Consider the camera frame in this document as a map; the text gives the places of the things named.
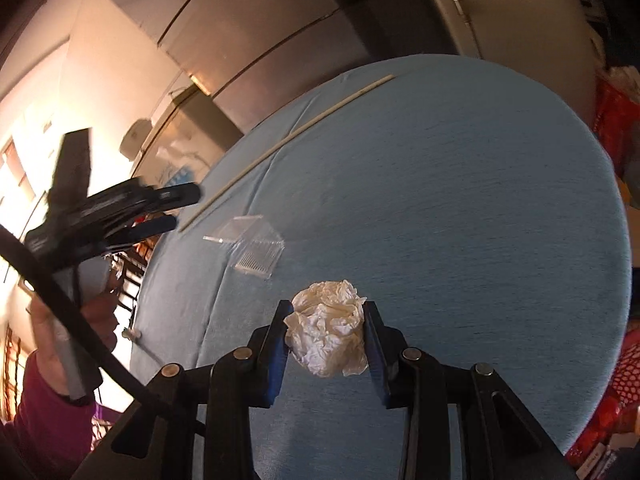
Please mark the blue tablecloth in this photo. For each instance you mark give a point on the blue tablecloth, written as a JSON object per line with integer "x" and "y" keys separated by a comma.
{"x": 450, "y": 210}

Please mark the red plastic basket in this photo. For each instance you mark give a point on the red plastic basket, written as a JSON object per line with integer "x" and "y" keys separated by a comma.
{"x": 627, "y": 375}

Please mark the dark wooden chair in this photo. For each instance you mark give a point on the dark wooden chair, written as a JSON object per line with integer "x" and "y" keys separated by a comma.
{"x": 130, "y": 280}

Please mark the white rice cooker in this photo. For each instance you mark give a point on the white rice cooker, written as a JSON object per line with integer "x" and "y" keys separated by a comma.
{"x": 135, "y": 140}

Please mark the large red sack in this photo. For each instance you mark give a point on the large red sack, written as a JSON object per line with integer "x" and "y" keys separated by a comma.
{"x": 615, "y": 110}

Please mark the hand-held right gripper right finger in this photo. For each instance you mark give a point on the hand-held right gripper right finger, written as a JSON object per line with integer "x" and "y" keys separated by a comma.
{"x": 376, "y": 360}

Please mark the grey panelled cabinet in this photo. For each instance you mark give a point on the grey panelled cabinet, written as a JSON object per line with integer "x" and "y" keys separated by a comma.
{"x": 240, "y": 25}

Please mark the white tissue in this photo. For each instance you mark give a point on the white tissue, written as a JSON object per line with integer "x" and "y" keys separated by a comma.
{"x": 325, "y": 330}

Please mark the thin white stick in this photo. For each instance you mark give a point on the thin white stick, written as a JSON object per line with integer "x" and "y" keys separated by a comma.
{"x": 382, "y": 81}

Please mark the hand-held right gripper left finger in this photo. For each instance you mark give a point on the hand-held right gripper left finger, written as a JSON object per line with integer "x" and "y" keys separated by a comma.
{"x": 277, "y": 355}

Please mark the clear plastic box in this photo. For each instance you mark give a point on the clear plastic box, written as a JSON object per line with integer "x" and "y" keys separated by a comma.
{"x": 260, "y": 252}

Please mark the white chest freezer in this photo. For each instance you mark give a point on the white chest freezer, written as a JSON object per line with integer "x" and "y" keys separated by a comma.
{"x": 200, "y": 125}

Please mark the person's left hand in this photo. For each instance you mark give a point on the person's left hand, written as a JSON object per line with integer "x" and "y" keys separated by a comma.
{"x": 50, "y": 340}

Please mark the grey refrigerator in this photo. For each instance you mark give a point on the grey refrigerator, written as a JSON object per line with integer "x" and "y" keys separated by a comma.
{"x": 510, "y": 10}

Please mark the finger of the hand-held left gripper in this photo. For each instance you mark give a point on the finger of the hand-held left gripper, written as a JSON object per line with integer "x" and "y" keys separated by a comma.
{"x": 175, "y": 194}
{"x": 150, "y": 227}

